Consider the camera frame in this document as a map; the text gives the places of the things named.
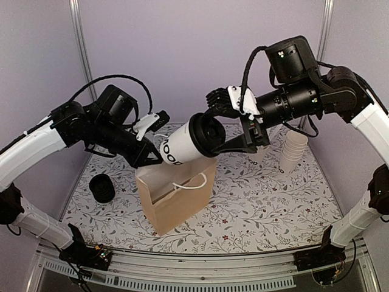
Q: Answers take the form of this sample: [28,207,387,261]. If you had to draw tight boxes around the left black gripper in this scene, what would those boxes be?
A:
[92,118,164,169]

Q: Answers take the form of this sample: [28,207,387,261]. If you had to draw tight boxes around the white paper coffee cup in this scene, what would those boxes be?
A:
[160,122,202,165]

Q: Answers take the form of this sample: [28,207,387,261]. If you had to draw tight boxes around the brown paper bag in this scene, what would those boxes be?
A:
[135,158,217,235]

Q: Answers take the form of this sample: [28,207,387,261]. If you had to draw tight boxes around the black cup lid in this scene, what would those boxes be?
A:
[188,113,226,158]

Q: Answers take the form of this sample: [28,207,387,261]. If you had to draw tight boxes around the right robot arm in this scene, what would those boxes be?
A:
[206,35,388,265]

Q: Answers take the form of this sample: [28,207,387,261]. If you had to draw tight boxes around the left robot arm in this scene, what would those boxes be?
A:
[1,85,170,264]

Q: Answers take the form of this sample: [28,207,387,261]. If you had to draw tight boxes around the cup holding straws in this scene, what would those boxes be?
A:
[247,146,269,167]

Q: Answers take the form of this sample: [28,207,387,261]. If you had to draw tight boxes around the stack of black lids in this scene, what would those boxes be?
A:
[89,173,115,204]

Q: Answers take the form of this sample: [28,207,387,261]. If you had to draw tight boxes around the stack of white paper cups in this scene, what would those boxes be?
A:
[279,130,308,175]

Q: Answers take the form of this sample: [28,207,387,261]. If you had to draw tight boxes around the floral table mat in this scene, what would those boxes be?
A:
[63,127,341,254]

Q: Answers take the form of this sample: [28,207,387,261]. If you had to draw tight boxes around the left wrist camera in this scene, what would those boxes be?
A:
[133,110,170,141]

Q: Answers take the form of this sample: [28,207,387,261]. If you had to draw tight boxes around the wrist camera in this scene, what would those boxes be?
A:
[205,85,262,118]
[133,110,170,141]

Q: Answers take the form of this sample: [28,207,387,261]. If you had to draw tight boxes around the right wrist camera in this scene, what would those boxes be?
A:
[205,85,262,118]

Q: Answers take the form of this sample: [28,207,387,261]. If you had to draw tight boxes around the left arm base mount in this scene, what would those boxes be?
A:
[59,223,112,271]

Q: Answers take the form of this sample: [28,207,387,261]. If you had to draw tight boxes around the front aluminium rail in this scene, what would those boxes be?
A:
[26,238,381,291]

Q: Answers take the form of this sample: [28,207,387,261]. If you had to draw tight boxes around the right aluminium frame post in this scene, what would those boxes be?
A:
[299,0,334,130]

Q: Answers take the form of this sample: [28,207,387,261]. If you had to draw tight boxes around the aluminium frame post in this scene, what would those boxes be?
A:
[299,0,334,130]
[69,0,93,83]

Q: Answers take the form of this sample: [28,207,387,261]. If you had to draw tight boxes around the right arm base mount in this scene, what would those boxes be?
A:
[293,226,346,285]

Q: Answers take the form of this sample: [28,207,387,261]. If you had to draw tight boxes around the left aluminium frame post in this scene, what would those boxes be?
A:
[69,0,93,83]

